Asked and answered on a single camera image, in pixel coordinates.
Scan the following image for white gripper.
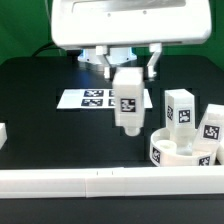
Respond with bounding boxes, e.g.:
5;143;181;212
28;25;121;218
51;0;212;80

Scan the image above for white round stool seat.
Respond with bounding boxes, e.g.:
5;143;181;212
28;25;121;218
149;128;216;167

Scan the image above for white sheet with tags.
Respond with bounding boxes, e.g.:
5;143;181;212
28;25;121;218
56;88;154;110

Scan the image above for black cable with connector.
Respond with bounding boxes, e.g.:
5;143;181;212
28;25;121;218
32;41;83;58

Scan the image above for white front barrier rail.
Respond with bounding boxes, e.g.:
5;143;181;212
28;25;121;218
0;165;224;199

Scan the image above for white left barrier rail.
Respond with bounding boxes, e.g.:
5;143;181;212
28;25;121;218
0;123;7;150

